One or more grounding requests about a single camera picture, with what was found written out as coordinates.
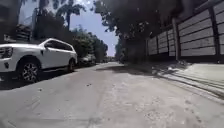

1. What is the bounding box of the row of trees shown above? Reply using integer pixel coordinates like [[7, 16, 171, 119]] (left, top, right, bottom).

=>
[[93, 0, 188, 64], [33, 0, 110, 64]]

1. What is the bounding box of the dark car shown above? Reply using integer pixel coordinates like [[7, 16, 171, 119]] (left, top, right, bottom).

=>
[[79, 54, 98, 67]]

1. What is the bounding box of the pale slatted wall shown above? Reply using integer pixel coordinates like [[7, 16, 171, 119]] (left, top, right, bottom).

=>
[[145, 0, 224, 63]]

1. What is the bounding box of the building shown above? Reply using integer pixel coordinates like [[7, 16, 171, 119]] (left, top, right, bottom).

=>
[[0, 0, 38, 44]]

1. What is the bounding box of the grey concrete pavement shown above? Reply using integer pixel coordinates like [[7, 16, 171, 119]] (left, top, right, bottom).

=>
[[146, 61, 224, 100]]

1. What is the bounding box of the grey concrete road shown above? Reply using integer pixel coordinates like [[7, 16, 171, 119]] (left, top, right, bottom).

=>
[[0, 61, 224, 128]]

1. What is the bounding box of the white car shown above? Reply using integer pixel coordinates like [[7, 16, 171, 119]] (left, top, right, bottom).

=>
[[0, 37, 79, 84]]

